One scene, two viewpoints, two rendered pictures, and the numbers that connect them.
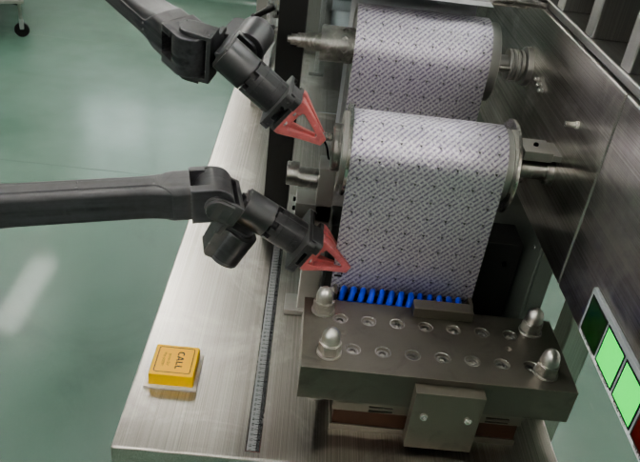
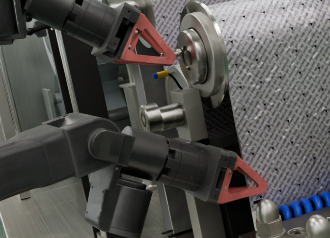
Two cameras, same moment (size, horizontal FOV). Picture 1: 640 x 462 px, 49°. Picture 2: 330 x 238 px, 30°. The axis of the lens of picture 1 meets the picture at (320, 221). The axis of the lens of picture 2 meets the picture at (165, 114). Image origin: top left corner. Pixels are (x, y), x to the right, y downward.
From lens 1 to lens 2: 52 cm
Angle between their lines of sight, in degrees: 27
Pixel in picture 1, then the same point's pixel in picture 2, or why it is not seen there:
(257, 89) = (87, 14)
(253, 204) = (138, 135)
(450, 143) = not seen: outside the picture
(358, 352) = not seen: outside the picture
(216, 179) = (85, 116)
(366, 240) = (271, 141)
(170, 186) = (34, 136)
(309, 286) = not seen: outside the picture
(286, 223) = (182, 147)
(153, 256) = not seen: outside the picture
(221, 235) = (113, 194)
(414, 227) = (314, 103)
